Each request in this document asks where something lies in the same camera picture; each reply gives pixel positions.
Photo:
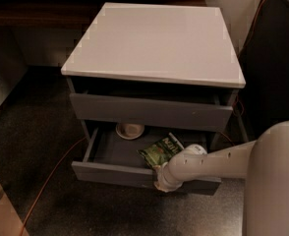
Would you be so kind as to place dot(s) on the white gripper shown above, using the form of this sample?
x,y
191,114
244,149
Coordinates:
x,y
164,178

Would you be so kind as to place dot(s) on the grey drawer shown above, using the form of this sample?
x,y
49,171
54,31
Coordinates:
x,y
151,112
112,160

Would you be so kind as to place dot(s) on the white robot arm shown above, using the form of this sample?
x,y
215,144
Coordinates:
x,y
264,166

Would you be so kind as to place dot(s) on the beige bowl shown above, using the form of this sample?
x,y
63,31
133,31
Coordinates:
x,y
129,131

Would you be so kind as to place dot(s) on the wooden board corner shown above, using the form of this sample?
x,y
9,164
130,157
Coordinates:
x,y
10,223

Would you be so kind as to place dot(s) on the green jalapeno chip bag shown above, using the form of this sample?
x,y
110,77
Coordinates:
x,y
161,151

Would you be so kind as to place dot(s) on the dark wooden shelf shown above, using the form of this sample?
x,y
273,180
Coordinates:
x,y
66,14

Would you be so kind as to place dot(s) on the grey drawer cabinet white top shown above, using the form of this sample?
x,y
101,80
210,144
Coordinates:
x,y
161,52

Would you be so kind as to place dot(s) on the grey top drawer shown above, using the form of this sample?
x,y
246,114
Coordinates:
x,y
151,112

